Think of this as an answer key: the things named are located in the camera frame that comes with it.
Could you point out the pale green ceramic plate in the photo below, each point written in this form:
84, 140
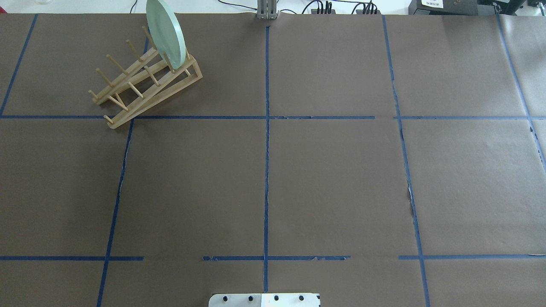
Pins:
166, 32

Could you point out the wooden dish rack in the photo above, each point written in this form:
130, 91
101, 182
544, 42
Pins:
148, 81

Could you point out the black box top right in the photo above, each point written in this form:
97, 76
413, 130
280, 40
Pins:
464, 7

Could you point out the aluminium frame post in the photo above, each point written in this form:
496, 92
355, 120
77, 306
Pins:
267, 9

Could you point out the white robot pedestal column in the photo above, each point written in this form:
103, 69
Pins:
265, 300

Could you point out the black cable plug left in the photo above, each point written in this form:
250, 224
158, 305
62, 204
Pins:
319, 7

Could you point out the black cable plug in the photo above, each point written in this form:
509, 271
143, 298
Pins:
319, 7
365, 8

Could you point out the black cable plug right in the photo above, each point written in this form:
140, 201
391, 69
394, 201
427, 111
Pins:
365, 8

